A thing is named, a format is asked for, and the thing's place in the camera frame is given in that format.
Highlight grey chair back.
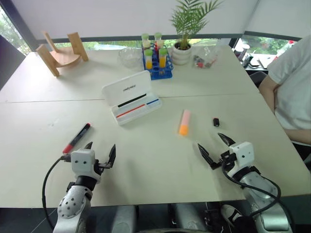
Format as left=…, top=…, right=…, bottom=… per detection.
left=248, top=71, right=268, bottom=88

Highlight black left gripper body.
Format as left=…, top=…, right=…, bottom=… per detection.
left=93, top=158, right=113, bottom=176

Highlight clear plastic bag of items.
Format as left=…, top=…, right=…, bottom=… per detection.
left=192, top=45, right=221, bottom=69

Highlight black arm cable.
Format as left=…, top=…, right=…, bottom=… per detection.
left=41, top=155, right=72, bottom=230
left=220, top=159, right=282, bottom=217

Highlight green-capped tube, orange liquid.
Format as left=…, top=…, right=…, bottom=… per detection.
left=144, top=49, right=154, bottom=70
left=158, top=47, right=169, bottom=69

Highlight pink and orange highlighter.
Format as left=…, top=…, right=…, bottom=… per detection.
left=178, top=109, right=192, bottom=136

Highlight black and white shoe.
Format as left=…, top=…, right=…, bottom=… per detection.
left=219, top=203, right=244, bottom=229

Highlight red-capped white bottle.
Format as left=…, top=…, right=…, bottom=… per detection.
left=276, top=40, right=297, bottom=59

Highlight black objects on side desk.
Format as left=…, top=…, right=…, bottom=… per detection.
left=242, top=55, right=261, bottom=69

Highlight palm plant in white pot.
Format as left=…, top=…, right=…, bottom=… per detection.
left=169, top=0, right=225, bottom=66

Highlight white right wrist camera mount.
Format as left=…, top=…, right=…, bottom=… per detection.
left=228, top=141, right=254, bottom=168

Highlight white pen case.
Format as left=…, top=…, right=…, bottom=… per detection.
left=101, top=70, right=163, bottom=126

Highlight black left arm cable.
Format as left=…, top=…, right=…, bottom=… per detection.
left=41, top=155, right=72, bottom=230

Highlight green-capped tube, pale contents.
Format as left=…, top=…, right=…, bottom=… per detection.
left=141, top=33, right=152, bottom=50
left=154, top=32, right=164, bottom=49

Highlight black and red marker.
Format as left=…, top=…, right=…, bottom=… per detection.
left=62, top=122, right=92, bottom=155

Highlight clear glass bowl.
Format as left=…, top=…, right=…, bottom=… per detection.
left=118, top=46, right=143, bottom=69

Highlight wooden curved stand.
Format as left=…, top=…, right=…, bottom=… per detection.
left=35, top=31, right=89, bottom=78

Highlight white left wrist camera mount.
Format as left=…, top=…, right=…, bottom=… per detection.
left=70, top=149, right=102, bottom=182

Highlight blue test tube rack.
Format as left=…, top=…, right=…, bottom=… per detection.
left=141, top=42, right=174, bottom=81

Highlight person in white t-shirt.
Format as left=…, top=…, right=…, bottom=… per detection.
left=258, top=34, right=311, bottom=162

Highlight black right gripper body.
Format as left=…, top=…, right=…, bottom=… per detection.
left=218, top=150, right=238, bottom=170

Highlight white jar with dark band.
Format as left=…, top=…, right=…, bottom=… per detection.
left=238, top=43, right=251, bottom=61

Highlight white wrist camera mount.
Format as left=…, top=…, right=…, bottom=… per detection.
left=228, top=141, right=254, bottom=168
left=70, top=149, right=102, bottom=182

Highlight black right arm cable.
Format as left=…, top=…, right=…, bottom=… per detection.
left=220, top=159, right=282, bottom=217

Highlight grey rounded robot leg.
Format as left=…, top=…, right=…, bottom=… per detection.
left=112, top=205, right=137, bottom=233
left=173, top=203, right=207, bottom=231

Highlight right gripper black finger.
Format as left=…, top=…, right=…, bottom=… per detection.
left=197, top=143, right=222, bottom=171
left=217, top=132, right=236, bottom=147

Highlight black pen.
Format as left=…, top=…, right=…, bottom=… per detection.
left=117, top=94, right=147, bottom=108

